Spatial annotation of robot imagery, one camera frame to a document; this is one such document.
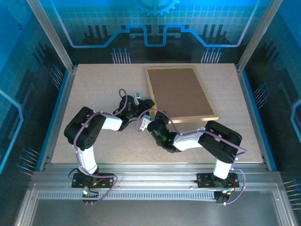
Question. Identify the light wooden picture frame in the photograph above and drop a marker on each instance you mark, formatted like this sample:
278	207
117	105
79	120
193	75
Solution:
192	119

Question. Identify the brown backing board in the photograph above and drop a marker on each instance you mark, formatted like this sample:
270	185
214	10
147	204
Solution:
178	91

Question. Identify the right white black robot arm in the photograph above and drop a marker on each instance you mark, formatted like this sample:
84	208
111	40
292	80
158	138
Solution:
221	141

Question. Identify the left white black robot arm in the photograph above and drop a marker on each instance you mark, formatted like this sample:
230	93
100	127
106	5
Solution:
84	129

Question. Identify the steel bottom plate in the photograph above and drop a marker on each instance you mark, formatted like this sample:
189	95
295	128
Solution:
152	214

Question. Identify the black round connector puck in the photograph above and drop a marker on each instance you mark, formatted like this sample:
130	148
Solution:
221	199

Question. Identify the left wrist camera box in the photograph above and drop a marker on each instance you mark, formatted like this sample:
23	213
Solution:
138	96

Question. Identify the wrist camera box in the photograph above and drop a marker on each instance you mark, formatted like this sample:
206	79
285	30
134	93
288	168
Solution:
138	96
144	123

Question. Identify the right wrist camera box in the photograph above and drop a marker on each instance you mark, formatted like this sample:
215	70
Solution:
144	123

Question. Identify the long aluminium mounting rail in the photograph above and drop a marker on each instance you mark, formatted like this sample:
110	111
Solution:
152	176

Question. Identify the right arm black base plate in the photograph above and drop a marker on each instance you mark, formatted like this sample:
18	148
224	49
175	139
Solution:
203	181

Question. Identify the aluminium table side rail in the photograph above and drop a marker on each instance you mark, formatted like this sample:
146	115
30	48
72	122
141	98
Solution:
60	113
246	94

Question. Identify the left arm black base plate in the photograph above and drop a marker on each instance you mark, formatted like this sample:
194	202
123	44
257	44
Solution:
77	182

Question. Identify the black connector bracket green light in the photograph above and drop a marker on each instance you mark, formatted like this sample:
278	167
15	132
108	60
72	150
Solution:
92	193

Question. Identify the aluminium corner post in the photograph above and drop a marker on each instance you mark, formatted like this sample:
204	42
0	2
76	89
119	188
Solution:
54	35
256	35

